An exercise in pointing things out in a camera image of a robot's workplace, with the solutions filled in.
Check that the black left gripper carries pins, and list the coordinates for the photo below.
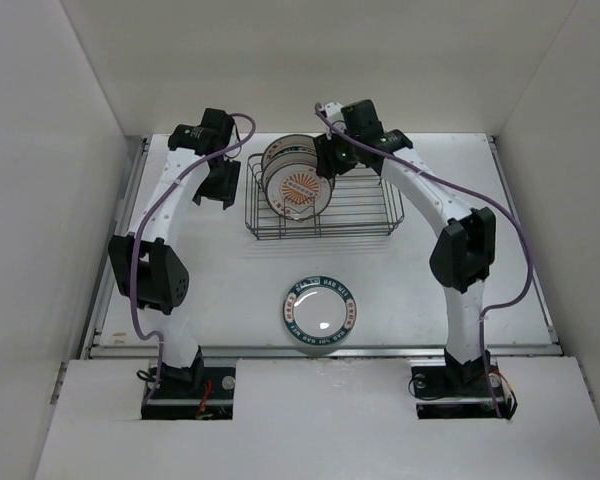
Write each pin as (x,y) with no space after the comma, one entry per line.
(224,190)

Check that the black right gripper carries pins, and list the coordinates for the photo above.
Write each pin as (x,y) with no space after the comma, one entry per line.
(328,166)

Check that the orange sunburst plate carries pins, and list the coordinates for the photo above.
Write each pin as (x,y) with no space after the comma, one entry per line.
(275,167)
(301,212)

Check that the grey wire dish rack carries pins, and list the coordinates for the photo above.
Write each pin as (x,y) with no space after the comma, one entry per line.
(362,204)

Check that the green rim deep plate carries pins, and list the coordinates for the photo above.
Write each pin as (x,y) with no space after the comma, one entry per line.
(289,143)
(319,311)

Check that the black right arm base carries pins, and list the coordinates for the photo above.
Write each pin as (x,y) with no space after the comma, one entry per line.
(440,397)

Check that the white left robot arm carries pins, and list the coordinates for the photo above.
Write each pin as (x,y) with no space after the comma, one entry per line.
(146,266)

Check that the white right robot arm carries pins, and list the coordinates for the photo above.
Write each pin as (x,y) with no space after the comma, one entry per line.
(465,236)

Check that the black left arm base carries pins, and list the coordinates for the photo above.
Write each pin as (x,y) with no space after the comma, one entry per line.
(212,400)

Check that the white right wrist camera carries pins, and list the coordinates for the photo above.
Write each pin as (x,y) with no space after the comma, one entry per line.
(330,110)

